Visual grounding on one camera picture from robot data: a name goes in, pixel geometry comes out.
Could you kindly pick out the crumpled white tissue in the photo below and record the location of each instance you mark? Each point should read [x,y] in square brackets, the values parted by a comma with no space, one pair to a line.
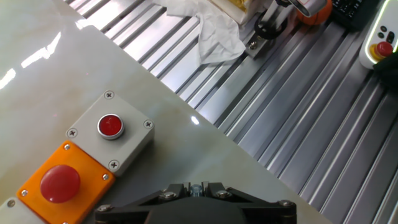
[217,40]

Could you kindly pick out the black keyboard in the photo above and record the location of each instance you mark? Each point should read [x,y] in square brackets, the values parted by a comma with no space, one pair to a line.
[354,12]

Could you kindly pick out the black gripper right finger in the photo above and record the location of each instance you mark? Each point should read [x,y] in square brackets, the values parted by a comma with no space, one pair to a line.
[267,210]

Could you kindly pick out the black fabric object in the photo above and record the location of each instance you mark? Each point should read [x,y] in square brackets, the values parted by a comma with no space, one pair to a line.
[388,74]

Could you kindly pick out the white tray yellow contents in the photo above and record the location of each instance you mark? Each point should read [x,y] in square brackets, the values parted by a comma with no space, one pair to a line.
[236,9]

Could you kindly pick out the orange box red mushroom button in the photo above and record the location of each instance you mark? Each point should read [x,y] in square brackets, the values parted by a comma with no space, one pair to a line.
[59,183]

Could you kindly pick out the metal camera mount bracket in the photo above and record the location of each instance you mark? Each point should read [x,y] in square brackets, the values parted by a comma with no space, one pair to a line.
[258,46]

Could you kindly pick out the grey box red mushroom button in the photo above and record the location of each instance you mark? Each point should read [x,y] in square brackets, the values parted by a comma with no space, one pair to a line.
[18,214]

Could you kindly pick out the white pendant red stop button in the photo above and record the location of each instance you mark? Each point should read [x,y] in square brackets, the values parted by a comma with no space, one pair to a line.
[384,49]

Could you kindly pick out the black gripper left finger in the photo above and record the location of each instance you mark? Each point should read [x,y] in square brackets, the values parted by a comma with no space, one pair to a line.
[124,208]

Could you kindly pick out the grey box flat red button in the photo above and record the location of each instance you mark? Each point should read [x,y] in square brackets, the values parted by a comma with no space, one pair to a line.
[130,140]

